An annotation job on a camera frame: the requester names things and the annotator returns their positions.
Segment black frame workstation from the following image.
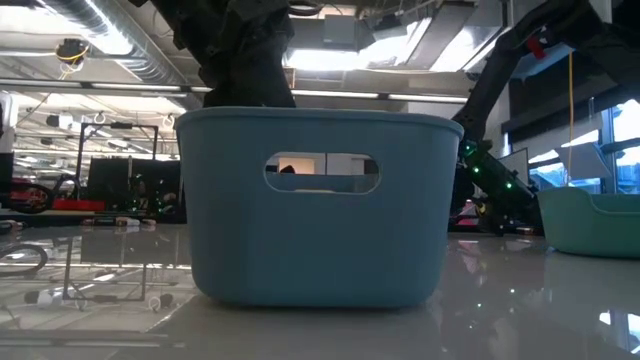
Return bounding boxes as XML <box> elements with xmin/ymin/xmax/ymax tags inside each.
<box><xmin>74</xmin><ymin>121</ymin><xmax>184</xmax><ymax>225</ymax></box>

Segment silver ventilation duct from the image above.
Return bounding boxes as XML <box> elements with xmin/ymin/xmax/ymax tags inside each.
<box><xmin>39</xmin><ymin>0</ymin><xmax>206</xmax><ymax>109</ymax></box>

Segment linear ceiling light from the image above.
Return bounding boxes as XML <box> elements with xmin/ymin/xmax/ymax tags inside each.
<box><xmin>0</xmin><ymin>79</ymin><xmax>189</xmax><ymax>99</ymax></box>
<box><xmin>290</xmin><ymin>88</ymin><xmax>469</xmax><ymax>105</ymax></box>

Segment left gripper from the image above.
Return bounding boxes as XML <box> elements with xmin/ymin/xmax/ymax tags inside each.
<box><xmin>149</xmin><ymin>0</ymin><xmax>297</xmax><ymax>109</ymax></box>

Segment mint green plastic bin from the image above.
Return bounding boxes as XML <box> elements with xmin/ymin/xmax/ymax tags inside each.
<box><xmin>536</xmin><ymin>186</ymin><xmax>640</xmax><ymax>260</ymax></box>

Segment grey monitor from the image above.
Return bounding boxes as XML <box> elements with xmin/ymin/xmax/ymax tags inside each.
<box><xmin>498</xmin><ymin>147</ymin><xmax>531</xmax><ymax>187</ymax></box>

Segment black yellow ceiling cable reel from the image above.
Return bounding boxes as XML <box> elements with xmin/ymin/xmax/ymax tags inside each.
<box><xmin>54</xmin><ymin>38</ymin><xmax>92</xmax><ymax>67</ymax></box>

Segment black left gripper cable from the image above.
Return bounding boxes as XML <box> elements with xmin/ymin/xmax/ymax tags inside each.
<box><xmin>287</xmin><ymin>0</ymin><xmax>326</xmax><ymax>17</ymax></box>

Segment grey ceiling air unit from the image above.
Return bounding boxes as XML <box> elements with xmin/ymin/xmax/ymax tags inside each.
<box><xmin>322</xmin><ymin>13</ymin><xmax>375</xmax><ymax>52</ymax></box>

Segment red box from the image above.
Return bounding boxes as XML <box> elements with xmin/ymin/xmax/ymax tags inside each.
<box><xmin>51</xmin><ymin>198</ymin><xmax>107</xmax><ymax>213</ymax></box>

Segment dark teal plastic bin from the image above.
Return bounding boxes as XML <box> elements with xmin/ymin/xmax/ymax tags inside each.
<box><xmin>174</xmin><ymin>105</ymin><xmax>466</xmax><ymax>309</ymax></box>

